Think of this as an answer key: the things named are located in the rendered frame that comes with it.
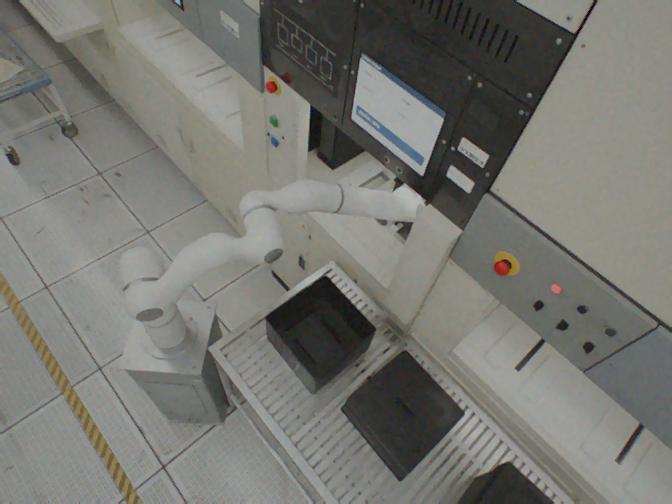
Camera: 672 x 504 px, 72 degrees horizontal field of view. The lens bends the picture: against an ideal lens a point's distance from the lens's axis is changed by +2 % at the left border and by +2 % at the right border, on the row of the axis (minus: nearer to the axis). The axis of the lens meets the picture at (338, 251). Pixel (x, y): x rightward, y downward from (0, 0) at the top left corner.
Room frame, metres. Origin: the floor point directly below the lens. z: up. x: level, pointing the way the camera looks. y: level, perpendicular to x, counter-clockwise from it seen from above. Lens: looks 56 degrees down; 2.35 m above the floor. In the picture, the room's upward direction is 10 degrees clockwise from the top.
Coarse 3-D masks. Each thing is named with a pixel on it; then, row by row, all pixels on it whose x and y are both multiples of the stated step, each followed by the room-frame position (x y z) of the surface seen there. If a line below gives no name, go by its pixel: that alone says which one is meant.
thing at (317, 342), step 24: (312, 288) 0.79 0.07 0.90; (336, 288) 0.80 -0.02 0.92; (288, 312) 0.71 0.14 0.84; (312, 312) 0.76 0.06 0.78; (336, 312) 0.78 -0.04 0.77; (360, 312) 0.72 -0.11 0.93; (288, 336) 0.65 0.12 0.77; (312, 336) 0.67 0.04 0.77; (336, 336) 0.67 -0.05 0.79; (360, 336) 0.69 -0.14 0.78; (288, 360) 0.54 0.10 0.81; (312, 360) 0.57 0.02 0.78; (336, 360) 0.59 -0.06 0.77; (312, 384) 0.46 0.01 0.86
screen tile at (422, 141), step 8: (400, 96) 0.96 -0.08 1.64; (400, 104) 0.96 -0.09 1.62; (408, 104) 0.94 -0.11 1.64; (408, 112) 0.94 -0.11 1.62; (416, 112) 0.92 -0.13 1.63; (424, 112) 0.91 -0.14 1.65; (400, 120) 0.95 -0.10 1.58; (416, 120) 0.92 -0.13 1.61; (424, 120) 0.91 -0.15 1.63; (400, 128) 0.94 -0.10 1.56; (408, 128) 0.93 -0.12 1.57; (424, 128) 0.90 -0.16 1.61; (432, 128) 0.89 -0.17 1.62; (408, 136) 0.93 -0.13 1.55; (416, 136) 0.91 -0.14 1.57; (424, 136) 0.90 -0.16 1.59; (432, 136) 0.88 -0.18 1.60; (416, 144) 0.91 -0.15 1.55; (424, 144) 0.89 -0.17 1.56; (424, 152) 0.89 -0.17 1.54
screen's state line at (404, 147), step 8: (360, 112) 1.03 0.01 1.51; (368, 120) 1.01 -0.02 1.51; (376, 120) 1.00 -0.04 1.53; (376, 128) 0.99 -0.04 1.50; (384, 128) 0.98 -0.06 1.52; (384, 136) 0.97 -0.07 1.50; (392, 136) 0.96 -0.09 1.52; (400, 144) 0.94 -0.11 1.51; (408, 144) 0.92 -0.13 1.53; (408, 152) 0.92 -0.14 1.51; (416, 152) 0.90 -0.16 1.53; (416, 160) 0.90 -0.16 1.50
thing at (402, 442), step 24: (408, 360) 0.60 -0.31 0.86; (384, 384) 0.50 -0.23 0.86; (408, 384) 0.52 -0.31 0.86; (432, 384) 0.53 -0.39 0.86; (360, 408) 0.41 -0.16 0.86; (384, 408) 0.43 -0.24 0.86; (408, 408) 0.43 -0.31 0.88; (432, 408) 0.46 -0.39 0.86; (456, 408) 0.47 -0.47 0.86; (360, 432) 0.36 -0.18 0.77; (384, 432) 0.35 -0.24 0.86; (408, 432) 0.37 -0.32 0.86; (432, 432) 0.38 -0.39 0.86; (384, 456) 0.30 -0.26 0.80; (408, 456) 0.30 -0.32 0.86
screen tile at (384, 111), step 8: (368, 72) 1.03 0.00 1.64; (368, 80) 1.03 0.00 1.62; (376, 80) 1.01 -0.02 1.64; (360, 88) 1.04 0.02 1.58; (376, 88) 1.01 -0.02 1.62; (384, 88) 0.99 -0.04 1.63; (360, 96) 1.04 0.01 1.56; (368, 96) 1.02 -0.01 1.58; (384, 96) 0.99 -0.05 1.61; (392, 96) 0.98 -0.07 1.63; (368, 104) 1.02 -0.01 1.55; (376, 104) 1.00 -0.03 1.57; (384, 104) 0.99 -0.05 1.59; (392, 104) 0.97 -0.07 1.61; (376, 112) 1.00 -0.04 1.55; (384, 112) 0.98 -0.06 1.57; (384, 120) 0.98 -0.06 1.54
